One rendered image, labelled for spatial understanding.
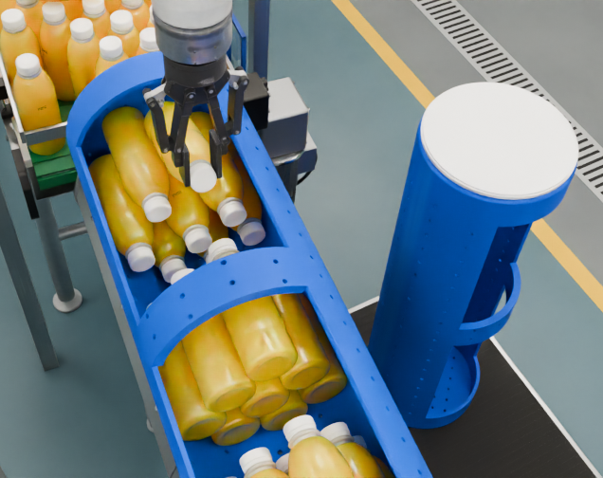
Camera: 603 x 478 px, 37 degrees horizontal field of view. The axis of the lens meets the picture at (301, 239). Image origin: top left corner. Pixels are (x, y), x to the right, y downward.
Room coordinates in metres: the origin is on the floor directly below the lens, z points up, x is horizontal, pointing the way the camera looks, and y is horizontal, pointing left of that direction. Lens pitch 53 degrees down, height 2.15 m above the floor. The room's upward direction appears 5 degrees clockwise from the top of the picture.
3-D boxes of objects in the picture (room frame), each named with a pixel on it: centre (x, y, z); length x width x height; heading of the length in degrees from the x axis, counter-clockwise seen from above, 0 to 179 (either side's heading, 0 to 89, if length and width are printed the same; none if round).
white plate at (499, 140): (1.12, -0.33, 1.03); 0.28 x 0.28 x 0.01
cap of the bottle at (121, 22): (1.26, 0.36, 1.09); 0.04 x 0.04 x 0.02
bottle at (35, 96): (1.12, 0.49, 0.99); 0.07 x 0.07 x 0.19
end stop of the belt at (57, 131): (1.16, 0.33, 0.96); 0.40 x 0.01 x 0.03; 116
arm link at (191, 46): (0.81, 0.15, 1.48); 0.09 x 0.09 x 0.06
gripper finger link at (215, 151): (0.82, 0.13, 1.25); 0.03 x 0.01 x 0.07; 26
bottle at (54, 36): (1.27, 0.48, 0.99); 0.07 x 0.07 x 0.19
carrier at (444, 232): (1.12, -0.33, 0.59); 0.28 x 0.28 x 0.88
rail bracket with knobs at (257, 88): (1.22, 0.13, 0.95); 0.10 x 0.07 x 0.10; 116
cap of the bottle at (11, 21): (1.24, 0.55, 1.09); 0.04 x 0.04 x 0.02
